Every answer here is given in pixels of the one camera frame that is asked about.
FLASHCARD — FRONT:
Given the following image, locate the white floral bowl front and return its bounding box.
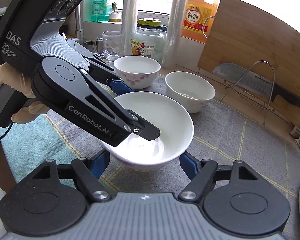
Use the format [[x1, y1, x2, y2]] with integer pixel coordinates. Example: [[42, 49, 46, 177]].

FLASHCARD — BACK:
[[103, 92, 194, 172]]

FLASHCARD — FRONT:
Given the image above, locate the white floral bowl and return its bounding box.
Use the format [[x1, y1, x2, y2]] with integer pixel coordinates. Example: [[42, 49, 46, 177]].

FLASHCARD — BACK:
[[113, 55, 161, 90], [103, 92, 194, 172]]

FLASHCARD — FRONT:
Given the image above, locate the left gloved hand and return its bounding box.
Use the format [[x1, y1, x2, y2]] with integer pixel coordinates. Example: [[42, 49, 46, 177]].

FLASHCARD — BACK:
[[0, 63, 50, 124]]

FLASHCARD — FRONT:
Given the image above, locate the clear glass mug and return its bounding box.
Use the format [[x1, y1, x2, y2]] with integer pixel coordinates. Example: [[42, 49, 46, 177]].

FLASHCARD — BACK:
[[93, 31, 126, 62]]

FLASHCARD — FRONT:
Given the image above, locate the metal sink faucet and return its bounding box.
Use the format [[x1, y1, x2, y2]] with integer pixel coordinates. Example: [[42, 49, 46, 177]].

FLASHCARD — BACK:
[[75, 5, 84, 44]]

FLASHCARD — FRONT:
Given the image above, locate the white floral bowl left back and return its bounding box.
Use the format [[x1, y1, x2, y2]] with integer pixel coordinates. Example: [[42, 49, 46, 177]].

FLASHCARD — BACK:
[[113, 55, 161, 90]]

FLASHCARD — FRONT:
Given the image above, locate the grey checked dish mat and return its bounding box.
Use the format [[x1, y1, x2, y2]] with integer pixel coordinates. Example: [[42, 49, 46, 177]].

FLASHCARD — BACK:
[[0, 73, 300, 240]]

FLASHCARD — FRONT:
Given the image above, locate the small potted plant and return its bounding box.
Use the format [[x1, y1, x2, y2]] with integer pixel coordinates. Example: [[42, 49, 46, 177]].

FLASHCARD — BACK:
[[108, 2, 122, 22]]

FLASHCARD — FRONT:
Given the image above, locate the green dish soap bottle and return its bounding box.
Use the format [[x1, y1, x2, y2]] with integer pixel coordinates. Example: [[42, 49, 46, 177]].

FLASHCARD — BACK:
[[91, 0, 109, 22]]

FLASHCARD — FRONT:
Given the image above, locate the glass jar green lid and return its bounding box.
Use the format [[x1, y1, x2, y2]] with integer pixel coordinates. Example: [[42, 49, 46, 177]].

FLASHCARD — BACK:
[[130, 18, 166, 63]]

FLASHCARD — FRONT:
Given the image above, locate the clear plastic cup stack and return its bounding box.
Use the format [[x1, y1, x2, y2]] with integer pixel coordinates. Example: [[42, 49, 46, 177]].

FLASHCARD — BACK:
[[161, 0, 187, 69]]

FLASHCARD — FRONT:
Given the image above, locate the orange cooking wine jug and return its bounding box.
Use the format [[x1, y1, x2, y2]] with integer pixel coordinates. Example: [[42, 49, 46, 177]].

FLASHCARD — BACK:
[[181, 0, 218, 43]]

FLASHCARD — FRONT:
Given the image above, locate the bamboo cutting board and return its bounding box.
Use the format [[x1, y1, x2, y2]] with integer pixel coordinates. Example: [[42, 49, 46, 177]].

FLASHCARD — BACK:
[[197, 0, 300, 128]]

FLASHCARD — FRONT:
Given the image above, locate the metal wire rack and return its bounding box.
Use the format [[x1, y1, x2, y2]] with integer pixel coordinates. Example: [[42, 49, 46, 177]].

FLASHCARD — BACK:
[[212, 60, 275, 126]]

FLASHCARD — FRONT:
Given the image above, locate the kitchen knife black handle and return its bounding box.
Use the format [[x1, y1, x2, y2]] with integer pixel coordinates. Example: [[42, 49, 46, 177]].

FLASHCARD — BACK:
[[212, 63, 300, 108]]

